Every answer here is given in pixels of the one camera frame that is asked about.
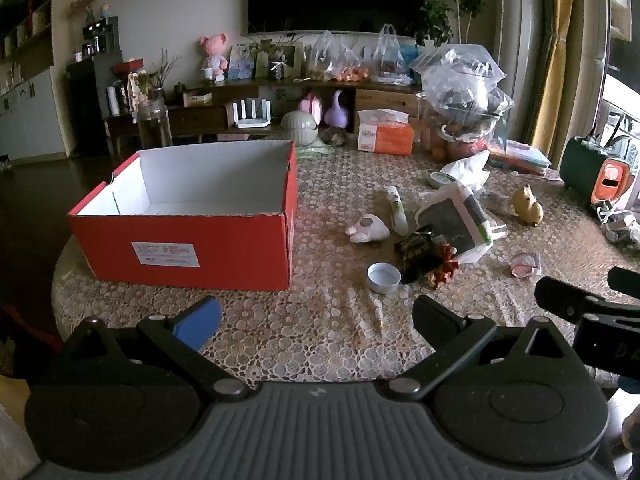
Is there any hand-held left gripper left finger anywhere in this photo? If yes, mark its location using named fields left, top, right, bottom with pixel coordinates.
left=60, top=296, right=251, bottom=402

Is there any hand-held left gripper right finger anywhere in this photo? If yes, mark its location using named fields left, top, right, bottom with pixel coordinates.
left=384, top=295, right=581, bottom=402

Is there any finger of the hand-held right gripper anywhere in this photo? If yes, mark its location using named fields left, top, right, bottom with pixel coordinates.
left=534, top=276, right=640, bottom=328
left=607, top=266, right=640, bottom=301

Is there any pink wrapper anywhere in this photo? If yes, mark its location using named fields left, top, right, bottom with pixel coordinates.
left=510, top=252, right=542, bottom=278

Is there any clear plastic stick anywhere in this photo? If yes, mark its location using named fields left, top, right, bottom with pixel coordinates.
left=370, top=297, right=386, bottom=336

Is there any small white round tin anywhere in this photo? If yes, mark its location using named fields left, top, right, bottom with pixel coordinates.
left=367, top=262, right=402, bottom=294

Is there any black packet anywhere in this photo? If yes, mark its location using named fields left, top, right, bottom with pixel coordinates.
left=395, top=232, right=441, bottom=261

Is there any red cardboard box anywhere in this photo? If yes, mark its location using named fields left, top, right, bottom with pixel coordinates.
left=67, top=140, right=299, bottom=292

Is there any yellow cat figurine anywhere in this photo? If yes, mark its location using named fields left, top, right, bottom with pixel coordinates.
left=511, top=185, right=544, bottom=224

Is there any white bunny figurine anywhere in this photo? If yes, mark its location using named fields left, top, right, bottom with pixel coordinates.
left=345, top=214, right=391, bottom=244

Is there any white tube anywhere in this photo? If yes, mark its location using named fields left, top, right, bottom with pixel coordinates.
left=385, top=185, right=410, bottom=236

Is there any white green packet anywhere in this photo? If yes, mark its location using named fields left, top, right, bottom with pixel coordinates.
left=415, top=182, right=508, bottom=265

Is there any silver ribbon bundle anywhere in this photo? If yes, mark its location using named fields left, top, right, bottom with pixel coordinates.
left=597, top=205, right=640, bottom=248

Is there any stack of coloured papers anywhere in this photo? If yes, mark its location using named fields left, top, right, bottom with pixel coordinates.
left=487, top=140, right=551, bottom=176

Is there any orange tissue box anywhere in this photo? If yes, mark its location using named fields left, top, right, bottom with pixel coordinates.
left=356, top=109, right=416, bottom=156

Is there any glass jar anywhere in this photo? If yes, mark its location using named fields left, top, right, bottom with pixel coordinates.
left=136, top=100, right=173, bottom=150

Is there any folded green cloth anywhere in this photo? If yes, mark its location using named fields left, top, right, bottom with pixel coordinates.
left=295, top=142, right=336, bottom=161

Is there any white router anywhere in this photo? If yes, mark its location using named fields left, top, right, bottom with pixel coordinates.
left=227, top=100, right=273, bottom=128

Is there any green lidded bowl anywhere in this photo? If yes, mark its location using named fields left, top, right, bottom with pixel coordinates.
left=281, top=110, right=321, bottom=147

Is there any yellow curtain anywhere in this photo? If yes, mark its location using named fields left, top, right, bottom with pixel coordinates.
left=530, top=0, right=591, bottom=151

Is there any purple swan toy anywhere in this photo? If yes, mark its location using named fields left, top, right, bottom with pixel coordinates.
left=324, top=90, right=353, bottom=128

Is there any wooden television cabinet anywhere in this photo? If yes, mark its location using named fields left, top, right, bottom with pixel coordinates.
left=105, top=77, right=426, bottom=143

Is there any pink toy suitcase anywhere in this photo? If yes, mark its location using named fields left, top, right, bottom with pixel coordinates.
left=299, top=92, right=323, bottom=123

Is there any dark side cabinet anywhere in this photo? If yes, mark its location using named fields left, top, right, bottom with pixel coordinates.
left=65, top=50, right=123, bottom=157

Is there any pink bear plush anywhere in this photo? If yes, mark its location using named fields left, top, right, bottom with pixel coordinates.
left=200, top=34, right=230, bottom=82

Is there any white plastic bag with snacks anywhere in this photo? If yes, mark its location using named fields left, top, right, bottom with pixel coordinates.
left=372, top=24, right=413, bottom=85

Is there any white standing air conditioner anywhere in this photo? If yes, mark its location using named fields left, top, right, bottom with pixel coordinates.
left=495, top=0, right=551, bottom=126

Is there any clear plastic bag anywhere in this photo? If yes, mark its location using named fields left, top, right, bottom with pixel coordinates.
left=305, top=30, right=361, bottom=81

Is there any coffee machine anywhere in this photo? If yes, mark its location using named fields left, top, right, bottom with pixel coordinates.
left=80, top=16, right=121, bottom=56

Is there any dried flower vase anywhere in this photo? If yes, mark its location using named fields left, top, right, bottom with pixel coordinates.
left=70, top=0, right=101, bottom=23

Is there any picture frame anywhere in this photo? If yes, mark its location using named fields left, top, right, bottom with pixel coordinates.
left=255, top=42, right=305, bottom=79

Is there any wall shelf unit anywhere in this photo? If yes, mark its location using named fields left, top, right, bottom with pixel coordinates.
left=0, top=0, right=68, bottom=161

